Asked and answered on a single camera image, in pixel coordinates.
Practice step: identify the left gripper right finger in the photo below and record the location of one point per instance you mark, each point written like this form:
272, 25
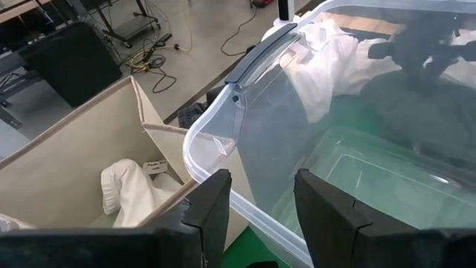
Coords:
327, 231

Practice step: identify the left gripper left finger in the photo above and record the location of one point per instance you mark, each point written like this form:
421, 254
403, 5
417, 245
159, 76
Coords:
208, 223

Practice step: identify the long black garment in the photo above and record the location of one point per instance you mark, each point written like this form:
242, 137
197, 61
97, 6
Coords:
262, 265

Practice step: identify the dark green garment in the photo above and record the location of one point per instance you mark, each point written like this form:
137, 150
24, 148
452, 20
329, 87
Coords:
427, 119

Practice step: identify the small white garment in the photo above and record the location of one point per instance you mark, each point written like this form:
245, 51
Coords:
130, 193

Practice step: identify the white shirt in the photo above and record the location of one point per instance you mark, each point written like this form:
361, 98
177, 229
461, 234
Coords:
323, 67

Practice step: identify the dark grey shorts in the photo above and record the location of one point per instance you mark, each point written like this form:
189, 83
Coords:
191, 113

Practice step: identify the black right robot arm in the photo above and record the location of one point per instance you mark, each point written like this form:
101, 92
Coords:
466, 50

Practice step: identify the white paper label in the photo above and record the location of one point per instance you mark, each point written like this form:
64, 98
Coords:
154, 166

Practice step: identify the clear plastic storage bin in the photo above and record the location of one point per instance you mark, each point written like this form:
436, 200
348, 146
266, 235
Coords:
260, 130

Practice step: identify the white stand with pole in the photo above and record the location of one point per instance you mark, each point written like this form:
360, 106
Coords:
285, 9

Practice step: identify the beige fabric bin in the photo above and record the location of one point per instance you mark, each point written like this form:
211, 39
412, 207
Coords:
56, 167

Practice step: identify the red tool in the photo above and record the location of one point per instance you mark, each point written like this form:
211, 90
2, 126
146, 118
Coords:
263, 3

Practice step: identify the black rolling cart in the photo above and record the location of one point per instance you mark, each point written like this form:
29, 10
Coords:
130, 30

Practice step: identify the black fabric box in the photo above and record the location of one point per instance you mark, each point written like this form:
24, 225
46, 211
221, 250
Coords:
74, 63

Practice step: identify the black metal stand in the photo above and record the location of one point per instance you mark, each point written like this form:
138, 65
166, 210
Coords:
9, 115

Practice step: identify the wooden desk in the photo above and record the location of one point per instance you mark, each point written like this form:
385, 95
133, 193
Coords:
15, 6

